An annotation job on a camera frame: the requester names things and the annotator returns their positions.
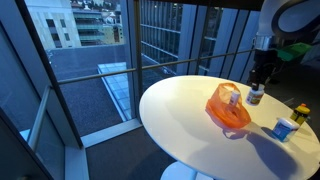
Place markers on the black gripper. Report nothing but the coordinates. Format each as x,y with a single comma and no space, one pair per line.
264,64

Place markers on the white bottle with orange label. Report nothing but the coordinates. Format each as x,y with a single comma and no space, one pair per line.
255,94

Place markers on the green object on arm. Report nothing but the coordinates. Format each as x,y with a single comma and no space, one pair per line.
293,51

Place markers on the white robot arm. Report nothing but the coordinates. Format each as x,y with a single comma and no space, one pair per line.
280,19

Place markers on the small white bottle in bag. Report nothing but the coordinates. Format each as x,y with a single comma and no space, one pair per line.
235,95

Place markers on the dark bottle with orange cap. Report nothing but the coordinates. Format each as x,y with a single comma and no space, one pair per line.
300,114

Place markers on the orange plastic bag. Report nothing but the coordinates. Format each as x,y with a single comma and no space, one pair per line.
218,106

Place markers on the white and blue tub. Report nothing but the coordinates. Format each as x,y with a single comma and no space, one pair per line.
285,129

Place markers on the white round table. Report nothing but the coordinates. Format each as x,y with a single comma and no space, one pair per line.
173,112

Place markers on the window handrail bar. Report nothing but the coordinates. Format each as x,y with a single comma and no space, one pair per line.
90,77

